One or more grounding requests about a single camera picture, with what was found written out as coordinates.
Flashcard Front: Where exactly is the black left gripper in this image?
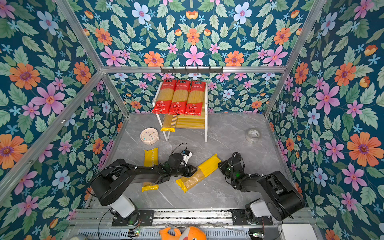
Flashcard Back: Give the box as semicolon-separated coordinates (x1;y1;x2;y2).
171;163;200;178

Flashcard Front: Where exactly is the yellow pasta bag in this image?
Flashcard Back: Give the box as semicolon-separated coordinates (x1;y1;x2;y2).
142;148;159;192
176;154;222;193
161;114;178;133

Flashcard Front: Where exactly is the yellow pasta bag bottom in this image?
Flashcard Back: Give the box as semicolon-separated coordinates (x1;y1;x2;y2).
142;148;159;192

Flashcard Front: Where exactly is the red spaghetti bag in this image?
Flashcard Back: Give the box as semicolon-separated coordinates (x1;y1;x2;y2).
152;80;177;114
185;81;206;116
169;80;191;115

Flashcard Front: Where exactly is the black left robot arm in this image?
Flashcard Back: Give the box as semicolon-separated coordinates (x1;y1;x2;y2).
90;153;198;219

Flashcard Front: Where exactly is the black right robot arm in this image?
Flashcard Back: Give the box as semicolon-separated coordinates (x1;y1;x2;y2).
218;152;305;224

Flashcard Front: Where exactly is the pink round clock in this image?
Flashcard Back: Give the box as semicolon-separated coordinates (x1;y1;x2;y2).
140;128;159;146

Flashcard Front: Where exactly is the orange plush toy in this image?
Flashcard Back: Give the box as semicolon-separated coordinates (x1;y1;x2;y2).
159;227;207;240

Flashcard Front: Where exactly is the white box corner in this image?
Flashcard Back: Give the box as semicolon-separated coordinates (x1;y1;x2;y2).
281;224;318;240

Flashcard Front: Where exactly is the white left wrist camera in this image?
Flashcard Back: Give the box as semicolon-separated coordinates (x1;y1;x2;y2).
182;150;193;167

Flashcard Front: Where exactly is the black hook rail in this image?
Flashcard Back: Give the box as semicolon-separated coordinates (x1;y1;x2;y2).
160;67;224;74

